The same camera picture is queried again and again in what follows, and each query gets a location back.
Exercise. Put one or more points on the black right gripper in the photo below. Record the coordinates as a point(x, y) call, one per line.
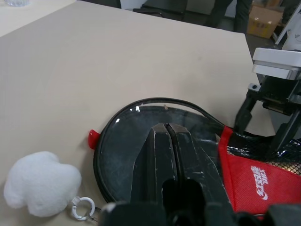
point(282, 94)

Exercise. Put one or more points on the white plastic panel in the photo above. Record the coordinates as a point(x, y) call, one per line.
point(291, 30)

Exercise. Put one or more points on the person in dark trousers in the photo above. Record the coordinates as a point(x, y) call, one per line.
point(243, 14)

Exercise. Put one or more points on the white plush pompom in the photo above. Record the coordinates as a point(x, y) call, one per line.
point(40, 183)

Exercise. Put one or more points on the black and red paddle case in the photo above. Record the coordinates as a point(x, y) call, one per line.
point(247, 179)

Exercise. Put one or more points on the black office chair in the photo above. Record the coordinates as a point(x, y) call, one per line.
point(162, 11)

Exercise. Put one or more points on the black rubber table tennis paddle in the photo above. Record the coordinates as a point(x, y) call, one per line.
point(122, 153)

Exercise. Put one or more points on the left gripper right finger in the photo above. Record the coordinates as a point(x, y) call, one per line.
point(195, 164)

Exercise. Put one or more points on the brown cardboard box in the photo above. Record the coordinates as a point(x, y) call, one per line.
point(263, 21)

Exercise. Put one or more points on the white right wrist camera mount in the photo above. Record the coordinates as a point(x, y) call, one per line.
point(275, 58)

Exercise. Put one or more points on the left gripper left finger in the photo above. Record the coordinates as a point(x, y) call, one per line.
point(152, 160)

